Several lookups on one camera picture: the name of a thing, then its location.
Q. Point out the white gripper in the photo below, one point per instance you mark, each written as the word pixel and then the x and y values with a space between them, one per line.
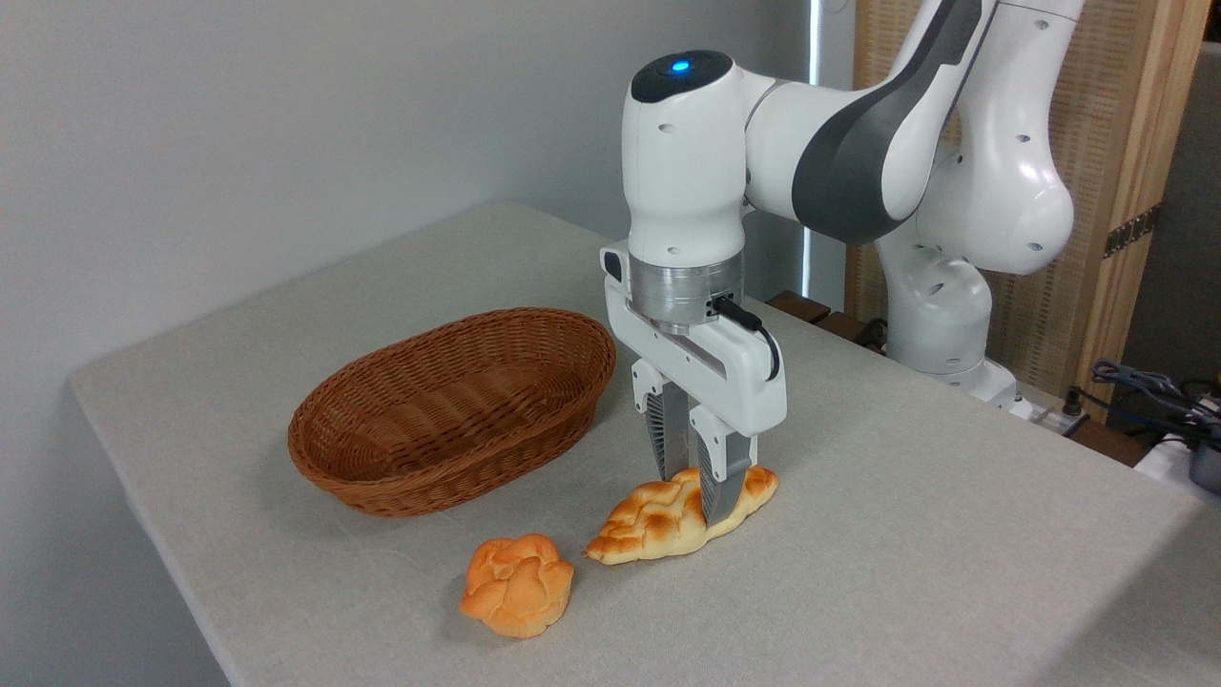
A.
pixel 725 382

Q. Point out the long braided bread loaf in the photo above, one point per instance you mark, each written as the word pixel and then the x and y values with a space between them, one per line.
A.
pixel 649 525

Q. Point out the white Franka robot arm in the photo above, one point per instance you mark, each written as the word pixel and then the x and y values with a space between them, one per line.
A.
pixel 687 172

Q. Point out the round orange bread roll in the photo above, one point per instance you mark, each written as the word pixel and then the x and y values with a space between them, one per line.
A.
pixel 520 587

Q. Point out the brown wicker oval basket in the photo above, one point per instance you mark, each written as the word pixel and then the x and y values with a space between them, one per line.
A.
pixel 401 458

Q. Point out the grey tablecloth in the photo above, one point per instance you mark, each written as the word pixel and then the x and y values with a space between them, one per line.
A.
pixel 906 553

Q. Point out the white vertical light strip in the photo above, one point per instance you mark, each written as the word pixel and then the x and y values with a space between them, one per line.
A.
pixel 812 29

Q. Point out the metal screen hinge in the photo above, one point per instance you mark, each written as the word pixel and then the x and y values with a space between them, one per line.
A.
pixel 1131 230

